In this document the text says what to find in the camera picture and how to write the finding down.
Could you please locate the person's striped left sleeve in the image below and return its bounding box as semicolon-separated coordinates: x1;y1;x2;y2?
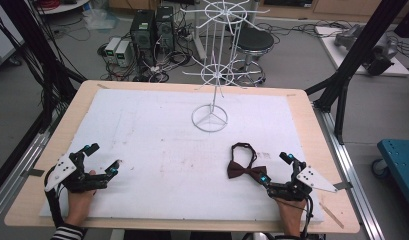
50;222;86;240

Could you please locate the white floor board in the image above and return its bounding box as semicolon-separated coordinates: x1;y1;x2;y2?
314;25;409;78

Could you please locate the white foam board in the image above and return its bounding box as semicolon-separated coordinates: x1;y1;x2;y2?
39;87;326;223

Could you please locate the grey machine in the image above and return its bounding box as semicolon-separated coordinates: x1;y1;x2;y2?
333;23;400;76

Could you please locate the aluminium rail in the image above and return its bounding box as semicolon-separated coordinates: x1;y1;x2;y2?
312;104;388;240
0;108;60;223

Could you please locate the blue wheeled cart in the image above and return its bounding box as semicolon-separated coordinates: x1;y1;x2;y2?
371;138;409;215

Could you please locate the person's left hand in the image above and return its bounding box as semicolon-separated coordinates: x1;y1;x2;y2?
64;169;97;228

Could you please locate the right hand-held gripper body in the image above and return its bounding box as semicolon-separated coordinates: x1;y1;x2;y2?
266;159;339;202

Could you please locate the white wire display rack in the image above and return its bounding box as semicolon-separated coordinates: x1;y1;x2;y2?
179;0;272;134

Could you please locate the dark red bow tie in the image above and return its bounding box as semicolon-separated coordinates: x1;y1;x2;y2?
226;142;269;182

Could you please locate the white power supply box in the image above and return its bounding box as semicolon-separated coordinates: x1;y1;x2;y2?
115;40;132;68
104;36;122;62

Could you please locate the black metal frame post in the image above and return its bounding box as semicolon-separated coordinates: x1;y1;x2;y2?
0;0;88;134
304;0;409;145

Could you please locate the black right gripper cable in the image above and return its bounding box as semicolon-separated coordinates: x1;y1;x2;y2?
300;194;316;238

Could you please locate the white round table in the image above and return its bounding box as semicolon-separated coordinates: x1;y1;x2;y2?
33;0;91;15

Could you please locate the thin wooden stick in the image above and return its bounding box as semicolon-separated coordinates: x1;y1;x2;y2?
318;201;345;230

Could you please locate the black round stool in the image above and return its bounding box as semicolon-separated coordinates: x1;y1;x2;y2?
229;27;276;87

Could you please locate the person's right hand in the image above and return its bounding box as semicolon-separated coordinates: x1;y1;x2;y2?
274;196;308;238

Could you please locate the clear plastic bag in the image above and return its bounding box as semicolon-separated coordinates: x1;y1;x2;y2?
82;7;120;33

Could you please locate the black computer tower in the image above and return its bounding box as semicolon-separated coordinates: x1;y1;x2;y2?
154;5;176;53
129;9;157;66

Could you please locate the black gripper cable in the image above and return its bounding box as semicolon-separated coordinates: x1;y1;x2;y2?
300;194;316;238
43;165;66;229

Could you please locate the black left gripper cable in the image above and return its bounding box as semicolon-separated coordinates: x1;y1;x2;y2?
43;165;66;229

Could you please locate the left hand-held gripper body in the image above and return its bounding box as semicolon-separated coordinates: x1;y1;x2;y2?
44;151;110;194

